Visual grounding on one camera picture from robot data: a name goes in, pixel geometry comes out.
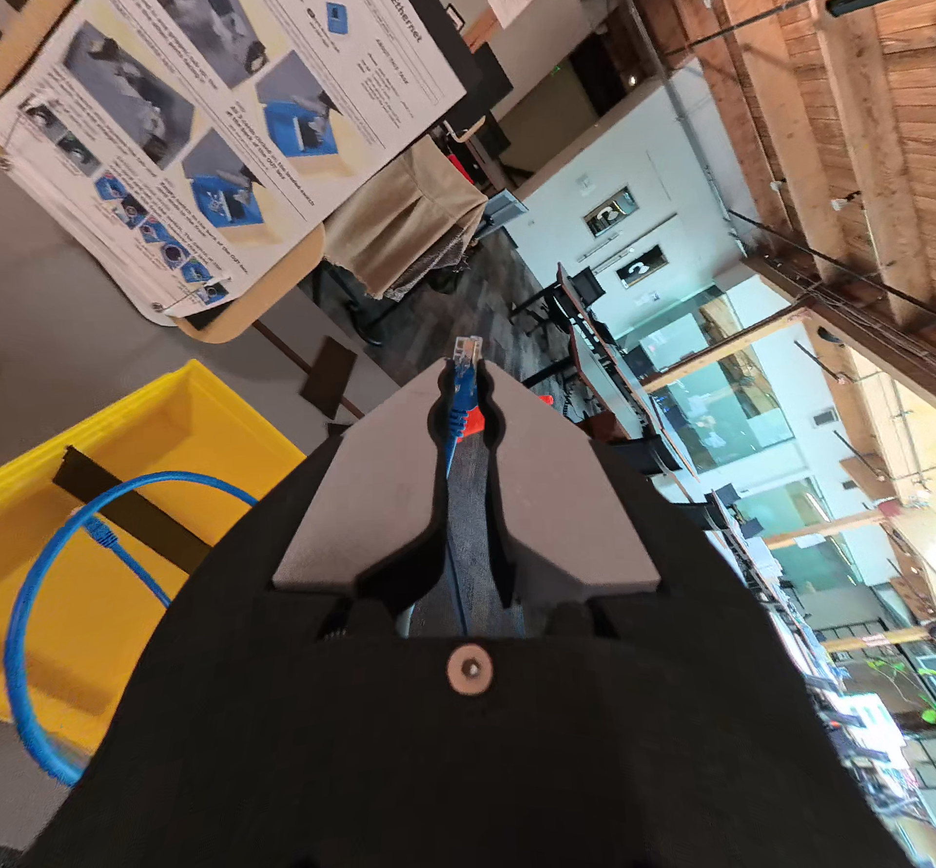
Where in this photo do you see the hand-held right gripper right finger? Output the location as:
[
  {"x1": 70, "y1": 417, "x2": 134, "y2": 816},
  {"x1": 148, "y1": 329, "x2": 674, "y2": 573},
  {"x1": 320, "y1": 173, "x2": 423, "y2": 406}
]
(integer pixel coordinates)
[{"x1": 477, "y1": 360, "x2": 664, "y2": 607}]

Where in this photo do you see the blue ethernet cable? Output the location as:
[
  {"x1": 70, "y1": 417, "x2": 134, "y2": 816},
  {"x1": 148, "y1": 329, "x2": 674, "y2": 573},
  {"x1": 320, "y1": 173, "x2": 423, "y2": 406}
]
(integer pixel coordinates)
[{"x1": 3, "y1": 334, "x2": 485, "y2": 787}]

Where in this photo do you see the beige cloth cover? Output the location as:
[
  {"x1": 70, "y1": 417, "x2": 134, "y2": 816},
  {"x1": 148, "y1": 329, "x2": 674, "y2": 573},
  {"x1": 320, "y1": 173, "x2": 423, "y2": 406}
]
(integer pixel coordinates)
[{"x1": 322, "y1": 137, "x2": 489, "y2": 301}]

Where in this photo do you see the black framed wall sign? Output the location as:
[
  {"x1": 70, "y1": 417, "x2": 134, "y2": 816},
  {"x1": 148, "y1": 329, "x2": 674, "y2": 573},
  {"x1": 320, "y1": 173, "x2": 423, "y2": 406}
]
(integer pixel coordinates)
[
  {"x1": 616, "y1": 245, "x2": 670, "y2": 289},
  {"x1": 584, "y1": 187, "x2": 639, "y2": 239}
]

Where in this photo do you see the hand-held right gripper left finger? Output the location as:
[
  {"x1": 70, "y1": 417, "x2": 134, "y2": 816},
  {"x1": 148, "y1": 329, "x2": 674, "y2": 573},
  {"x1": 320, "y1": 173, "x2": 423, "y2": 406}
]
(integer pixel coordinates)
[{"x1": 271, "y1": 358, "x2": 453, "y2": 618}]

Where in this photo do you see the black bin divider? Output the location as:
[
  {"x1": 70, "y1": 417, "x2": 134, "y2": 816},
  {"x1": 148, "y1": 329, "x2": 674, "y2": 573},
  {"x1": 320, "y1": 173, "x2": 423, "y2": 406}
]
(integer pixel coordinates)
[{"x1": 53, "y1": 444, "x2": 215, "y2": 575}]

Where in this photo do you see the yellow plastic bin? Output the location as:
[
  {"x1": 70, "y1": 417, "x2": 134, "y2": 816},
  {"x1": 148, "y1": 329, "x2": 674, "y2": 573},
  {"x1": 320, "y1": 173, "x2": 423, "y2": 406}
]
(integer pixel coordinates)
[{"x1": 0, "y1": 358, "x2": 307, "y2": 755}]

